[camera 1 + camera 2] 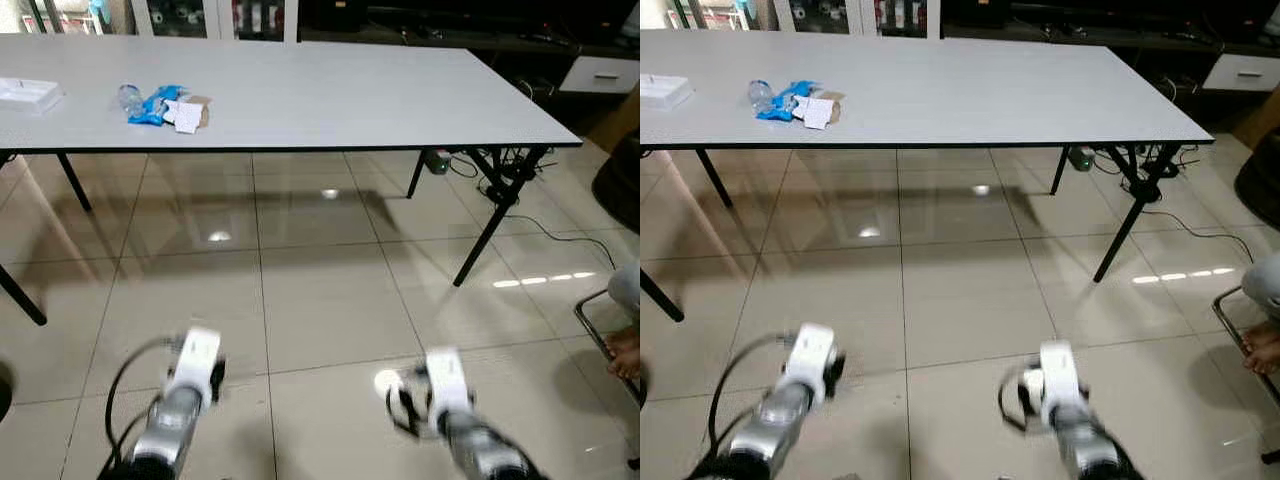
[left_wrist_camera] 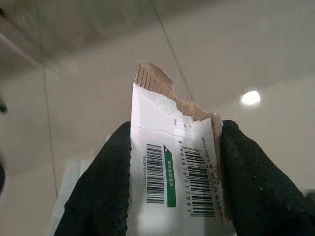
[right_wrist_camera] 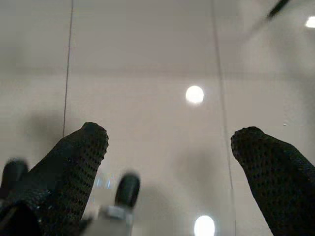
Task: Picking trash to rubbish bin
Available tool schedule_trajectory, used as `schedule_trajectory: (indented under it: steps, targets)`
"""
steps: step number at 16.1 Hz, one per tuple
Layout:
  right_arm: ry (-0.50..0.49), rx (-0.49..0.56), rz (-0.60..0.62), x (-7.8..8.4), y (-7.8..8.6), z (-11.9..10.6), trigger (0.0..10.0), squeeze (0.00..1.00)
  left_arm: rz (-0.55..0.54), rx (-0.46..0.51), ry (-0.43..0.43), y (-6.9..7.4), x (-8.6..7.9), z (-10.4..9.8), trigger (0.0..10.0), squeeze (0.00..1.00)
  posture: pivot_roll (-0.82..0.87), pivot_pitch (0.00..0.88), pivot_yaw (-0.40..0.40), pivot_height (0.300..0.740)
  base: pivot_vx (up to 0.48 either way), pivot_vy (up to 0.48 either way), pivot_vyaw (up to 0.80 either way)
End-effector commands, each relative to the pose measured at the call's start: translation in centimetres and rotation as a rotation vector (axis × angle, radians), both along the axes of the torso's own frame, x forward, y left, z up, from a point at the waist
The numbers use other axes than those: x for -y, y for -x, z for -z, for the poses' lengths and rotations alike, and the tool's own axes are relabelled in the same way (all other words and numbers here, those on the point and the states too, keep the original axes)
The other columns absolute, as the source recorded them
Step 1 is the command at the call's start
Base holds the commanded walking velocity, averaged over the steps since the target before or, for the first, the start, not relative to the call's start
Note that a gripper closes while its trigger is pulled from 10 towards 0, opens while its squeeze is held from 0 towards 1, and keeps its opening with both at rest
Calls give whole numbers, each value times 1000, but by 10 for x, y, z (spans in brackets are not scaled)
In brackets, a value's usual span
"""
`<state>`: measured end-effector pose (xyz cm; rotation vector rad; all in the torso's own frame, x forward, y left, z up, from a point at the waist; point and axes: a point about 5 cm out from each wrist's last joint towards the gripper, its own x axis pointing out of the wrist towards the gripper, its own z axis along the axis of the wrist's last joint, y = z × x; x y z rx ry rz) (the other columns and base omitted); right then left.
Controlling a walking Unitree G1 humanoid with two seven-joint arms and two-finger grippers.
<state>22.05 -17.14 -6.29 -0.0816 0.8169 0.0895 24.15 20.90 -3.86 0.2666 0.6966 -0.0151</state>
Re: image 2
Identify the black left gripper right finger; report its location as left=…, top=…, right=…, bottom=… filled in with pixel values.
left=220, top=119, right=315, bottom=236

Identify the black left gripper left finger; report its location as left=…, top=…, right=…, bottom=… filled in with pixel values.
left=54, top=121, right=131, bottom=236

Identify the torn white barcode cardboard box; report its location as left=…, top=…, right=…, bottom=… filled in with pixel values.
left=50, top=62, right=237, bottom=236

